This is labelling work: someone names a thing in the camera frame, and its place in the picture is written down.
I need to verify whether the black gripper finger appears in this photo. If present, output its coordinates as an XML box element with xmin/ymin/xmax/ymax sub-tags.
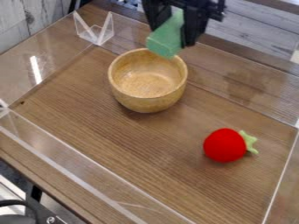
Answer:
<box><xmin>142</xmin><ymin>0</ymin><xmax>173</xmax><ymax>31</ymax></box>
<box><xmin>182</xmin><ymin>3</ymin><xmax>210</xmax><ymax>47</ymax></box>

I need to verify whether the clear acrylic enclosure wall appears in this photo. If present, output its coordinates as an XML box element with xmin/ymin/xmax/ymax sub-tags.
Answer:
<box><xmin>0</xmin><ymin>100</ymin><xmax>196</xmax><ymax>224</ymax></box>

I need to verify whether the red plush strawberry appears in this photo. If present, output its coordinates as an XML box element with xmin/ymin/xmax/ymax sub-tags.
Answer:
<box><xmin>204</xmin><ymin>128</ymin><xmax>258</xmax><ymax>163</ymax></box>

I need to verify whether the green foam block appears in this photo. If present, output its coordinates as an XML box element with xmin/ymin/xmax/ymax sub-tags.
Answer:
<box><xmin>146</xmin><ymin>10</ymin><xmax>184</xmax><ymax>59</ymax></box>

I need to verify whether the black metal table frame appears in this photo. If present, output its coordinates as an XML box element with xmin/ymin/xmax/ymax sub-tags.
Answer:
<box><xmin>0</xmin><ymin>180</ymin><xmax>70</xmax><ymax>224</ymax></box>

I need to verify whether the wooden brown bowl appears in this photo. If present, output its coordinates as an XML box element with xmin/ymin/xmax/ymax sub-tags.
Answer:
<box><xmin>107</xmin><ymin>48</ymin><xmax>189</xmax><ymax>113</ymax></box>

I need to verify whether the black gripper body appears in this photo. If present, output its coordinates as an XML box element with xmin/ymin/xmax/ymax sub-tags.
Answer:
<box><xmin>142</xmin><ymin>0</ymin><xmax>228</xmax><ymax>21</ymax></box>

